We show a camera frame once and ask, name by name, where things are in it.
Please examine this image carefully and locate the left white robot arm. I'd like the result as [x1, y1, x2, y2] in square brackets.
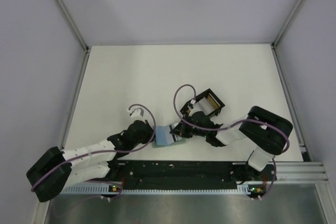
[26, 120, 156, 202]

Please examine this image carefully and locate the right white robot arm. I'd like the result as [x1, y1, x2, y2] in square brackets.
[170, 106, 293, 180]

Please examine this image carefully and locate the green card holder wallet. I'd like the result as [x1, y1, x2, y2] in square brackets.
[152, 123, 187, 149]

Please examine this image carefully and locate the aluminium corner post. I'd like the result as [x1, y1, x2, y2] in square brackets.
[54, 0, 89, 52]
[272, 0, 306, 49]

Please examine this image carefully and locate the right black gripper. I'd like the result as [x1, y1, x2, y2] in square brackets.
[171, 114, 208, 138]

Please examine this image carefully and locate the black card box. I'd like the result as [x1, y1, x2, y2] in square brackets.
[180, 88, 225, 118]

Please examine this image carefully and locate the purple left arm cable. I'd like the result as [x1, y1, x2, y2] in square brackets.
[30, 103, 158, 198]

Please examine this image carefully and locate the aluminium front frame rail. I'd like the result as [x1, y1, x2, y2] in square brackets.
[276, 162, 329, 184]

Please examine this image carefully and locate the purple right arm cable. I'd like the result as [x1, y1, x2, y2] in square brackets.
[173, 84, 291, 196]

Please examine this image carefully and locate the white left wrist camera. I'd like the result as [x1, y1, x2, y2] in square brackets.
[128, 107, 144, 120]

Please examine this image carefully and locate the white card with black stripe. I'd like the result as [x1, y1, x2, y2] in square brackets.
[154, 124, 184, 146]

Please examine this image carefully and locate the left aluminium corner post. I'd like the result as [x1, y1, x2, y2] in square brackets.
[54, 0, 89, 52]

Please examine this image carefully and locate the right aluminium corner post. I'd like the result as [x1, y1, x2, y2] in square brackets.
[272, 0, 306, 49]

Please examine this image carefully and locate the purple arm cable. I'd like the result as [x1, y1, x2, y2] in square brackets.
[30, 103, 158, 198]
[173, 84, 291, 196]

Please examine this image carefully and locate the grey slotted cable duct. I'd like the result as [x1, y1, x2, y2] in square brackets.
[60, 183, 251, 196]

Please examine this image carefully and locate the stack of white cards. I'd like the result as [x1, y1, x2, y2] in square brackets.
[197, 98, 213, 115]

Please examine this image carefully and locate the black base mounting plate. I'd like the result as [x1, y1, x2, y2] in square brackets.
[103, 160, 275, 190]

